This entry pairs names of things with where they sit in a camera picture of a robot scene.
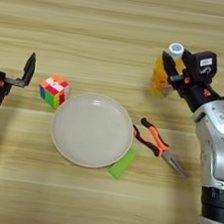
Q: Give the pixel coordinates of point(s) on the multicoloured puzzle cube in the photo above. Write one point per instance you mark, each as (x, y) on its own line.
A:
(55, 91)

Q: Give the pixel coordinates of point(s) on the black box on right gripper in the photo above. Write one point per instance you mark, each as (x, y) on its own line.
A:
(203, 66)

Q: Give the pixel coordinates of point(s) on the round white plate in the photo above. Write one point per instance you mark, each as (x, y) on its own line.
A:
(91, 129)

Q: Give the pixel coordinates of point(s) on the green rectangular block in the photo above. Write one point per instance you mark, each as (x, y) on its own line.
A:
(122, 162)

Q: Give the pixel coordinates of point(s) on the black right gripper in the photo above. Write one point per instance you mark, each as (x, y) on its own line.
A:
(196, 95)

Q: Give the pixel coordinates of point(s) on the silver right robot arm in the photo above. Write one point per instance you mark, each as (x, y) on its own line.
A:
(218, 151)

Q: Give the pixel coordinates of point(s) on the orange juice bottle white cap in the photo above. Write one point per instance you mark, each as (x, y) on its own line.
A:
(160, 78)

